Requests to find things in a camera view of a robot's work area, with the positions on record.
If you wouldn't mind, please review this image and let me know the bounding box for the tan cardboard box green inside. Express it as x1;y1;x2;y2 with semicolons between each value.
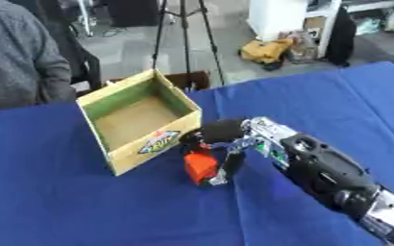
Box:
74;68;204;177

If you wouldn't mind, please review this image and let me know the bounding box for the yellow bag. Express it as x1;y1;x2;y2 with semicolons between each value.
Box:
238;37;295;65

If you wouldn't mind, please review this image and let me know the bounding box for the black chair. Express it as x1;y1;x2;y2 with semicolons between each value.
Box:
59;30;105;94

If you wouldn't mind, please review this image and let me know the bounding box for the white cabinet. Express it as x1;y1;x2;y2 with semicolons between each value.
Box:
245;0;342;59

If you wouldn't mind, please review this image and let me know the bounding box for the brown cardboard box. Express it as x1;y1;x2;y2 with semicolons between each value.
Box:
108;70;212;93

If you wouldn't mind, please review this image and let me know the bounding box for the black tripod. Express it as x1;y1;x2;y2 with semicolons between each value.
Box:
150;0;228;92

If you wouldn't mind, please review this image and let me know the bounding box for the person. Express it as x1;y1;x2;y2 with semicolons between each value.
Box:
0;0;78;112

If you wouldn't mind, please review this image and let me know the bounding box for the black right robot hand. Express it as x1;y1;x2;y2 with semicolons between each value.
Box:
178;117;250;187

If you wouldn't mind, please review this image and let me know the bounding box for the orange block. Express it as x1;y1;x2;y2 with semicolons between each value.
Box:
182;150;221;186

